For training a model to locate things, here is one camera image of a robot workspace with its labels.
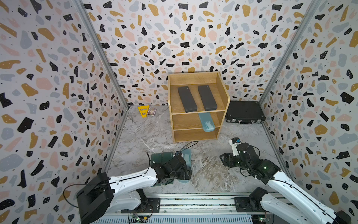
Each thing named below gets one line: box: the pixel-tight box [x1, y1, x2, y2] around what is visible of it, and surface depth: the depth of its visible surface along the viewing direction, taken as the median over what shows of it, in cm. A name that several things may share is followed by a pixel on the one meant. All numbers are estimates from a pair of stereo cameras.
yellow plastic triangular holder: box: [137, 105, 150, 119], surface depth 119 cm
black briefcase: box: [225, 100, 266, 126], surface depth 112 cm
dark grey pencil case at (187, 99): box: [177, 85, 198, 113], surface depth 81 cm
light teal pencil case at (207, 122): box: [198, 112, 216, 133], surface depth 89 cm
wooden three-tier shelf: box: [167, 71, 231, 144], surface depth 88 cm
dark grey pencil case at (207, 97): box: [198, 84, 218, 112], surface depth 83 cm
